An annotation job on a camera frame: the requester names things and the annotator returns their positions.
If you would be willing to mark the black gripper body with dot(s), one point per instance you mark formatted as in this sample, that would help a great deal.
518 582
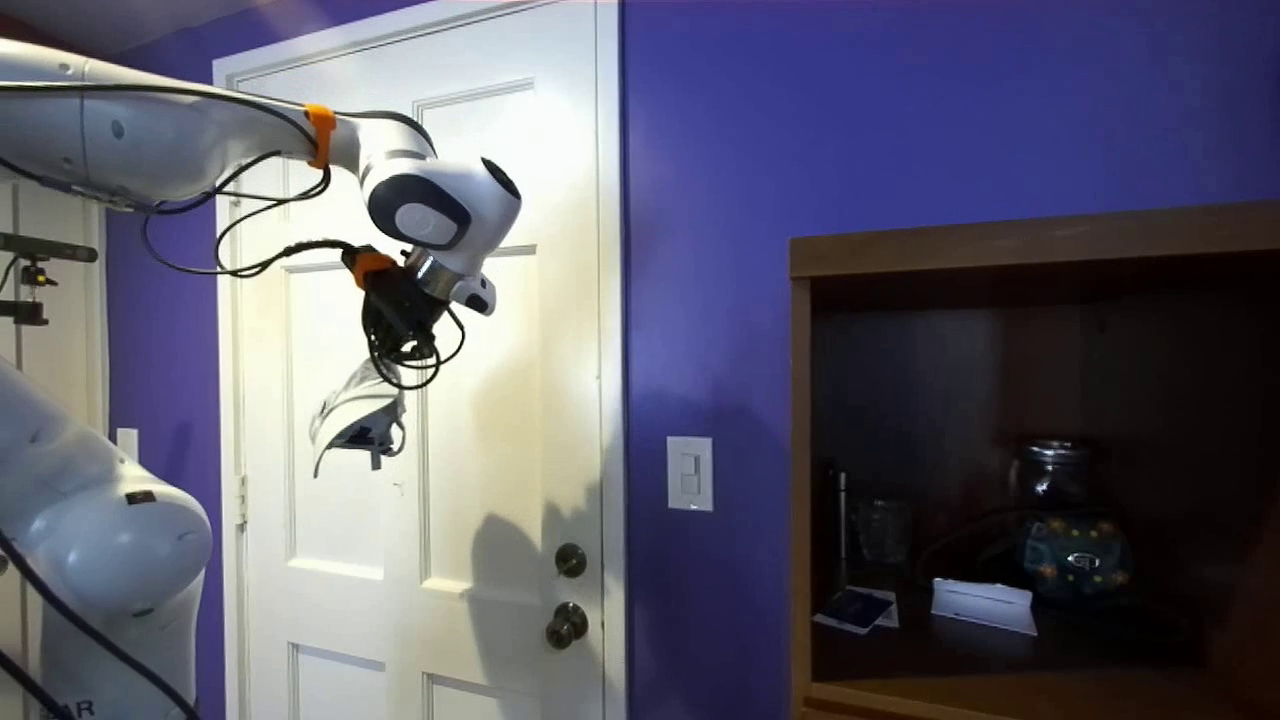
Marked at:
398 316

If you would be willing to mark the white patterned snapback cap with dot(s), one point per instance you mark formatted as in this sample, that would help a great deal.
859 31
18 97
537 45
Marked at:
364 413

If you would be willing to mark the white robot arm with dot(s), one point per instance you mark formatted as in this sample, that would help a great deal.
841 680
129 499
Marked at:
113 550

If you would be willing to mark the white panelled door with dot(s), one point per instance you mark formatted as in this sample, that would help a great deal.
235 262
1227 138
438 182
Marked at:
420 591

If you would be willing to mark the white closet door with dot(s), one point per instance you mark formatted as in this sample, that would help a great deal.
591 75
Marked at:
63 352

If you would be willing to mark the dark round door knob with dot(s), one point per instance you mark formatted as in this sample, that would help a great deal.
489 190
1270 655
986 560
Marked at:
564 625

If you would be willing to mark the brown wooden cabinet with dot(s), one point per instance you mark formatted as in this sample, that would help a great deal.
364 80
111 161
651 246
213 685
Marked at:
926 359

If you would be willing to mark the small dark book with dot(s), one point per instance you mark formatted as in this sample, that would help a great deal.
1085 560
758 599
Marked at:
859 612

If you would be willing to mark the white folded paper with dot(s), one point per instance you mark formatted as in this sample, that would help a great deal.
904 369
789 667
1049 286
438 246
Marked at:
990 607

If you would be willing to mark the dark glass jar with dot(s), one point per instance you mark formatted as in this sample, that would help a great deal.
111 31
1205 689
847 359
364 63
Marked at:
1068 550

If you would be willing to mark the white wall light switch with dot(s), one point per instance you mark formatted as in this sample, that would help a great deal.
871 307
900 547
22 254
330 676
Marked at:
690 473

